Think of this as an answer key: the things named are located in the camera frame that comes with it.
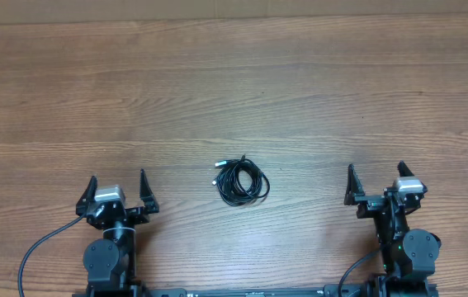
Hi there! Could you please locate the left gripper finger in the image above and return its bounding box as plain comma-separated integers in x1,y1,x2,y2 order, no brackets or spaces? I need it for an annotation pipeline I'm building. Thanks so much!
76,176,97,215
139,169,159,214

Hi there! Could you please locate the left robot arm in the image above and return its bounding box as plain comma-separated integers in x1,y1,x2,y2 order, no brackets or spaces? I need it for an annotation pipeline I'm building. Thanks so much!
76,170,159,297

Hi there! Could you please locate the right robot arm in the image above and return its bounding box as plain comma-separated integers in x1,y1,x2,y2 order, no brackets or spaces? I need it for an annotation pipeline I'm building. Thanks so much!
337,161,442,297

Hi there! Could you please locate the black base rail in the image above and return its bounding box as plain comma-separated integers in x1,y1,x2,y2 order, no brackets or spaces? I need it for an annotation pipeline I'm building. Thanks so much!
72,282,439,297

